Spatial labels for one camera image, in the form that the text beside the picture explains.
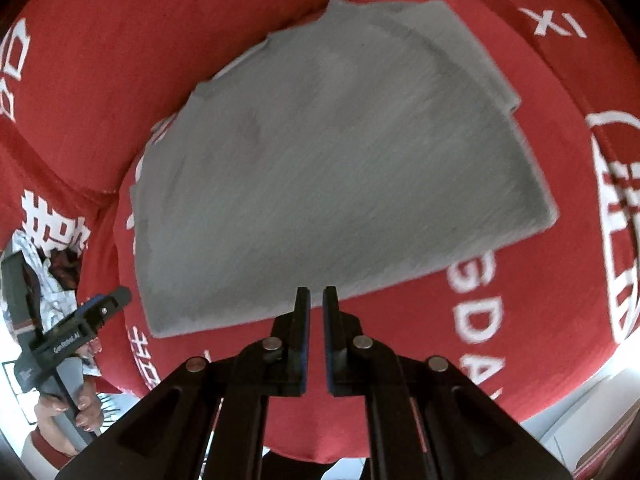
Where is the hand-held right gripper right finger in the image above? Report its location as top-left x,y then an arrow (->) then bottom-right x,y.
322,285 -> 572,480

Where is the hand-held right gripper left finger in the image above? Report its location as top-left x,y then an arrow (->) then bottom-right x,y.
56,286 -> 313,480

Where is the grey sweater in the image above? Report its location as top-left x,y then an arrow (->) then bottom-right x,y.
129,0 -> 560,339

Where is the person's left forearm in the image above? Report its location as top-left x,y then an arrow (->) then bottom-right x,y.
22,427 -> 76,473

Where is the person's left hand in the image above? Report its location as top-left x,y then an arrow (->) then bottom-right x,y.
32,337 -> 108,457

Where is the white patterned cloth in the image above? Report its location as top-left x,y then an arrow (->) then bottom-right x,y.
7,230 -> 118,378

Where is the red printed sofa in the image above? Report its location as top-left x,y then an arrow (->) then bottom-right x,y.
0,0 -> 640,467

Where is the white furniture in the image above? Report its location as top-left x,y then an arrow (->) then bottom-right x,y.
515,365 -> 640,480

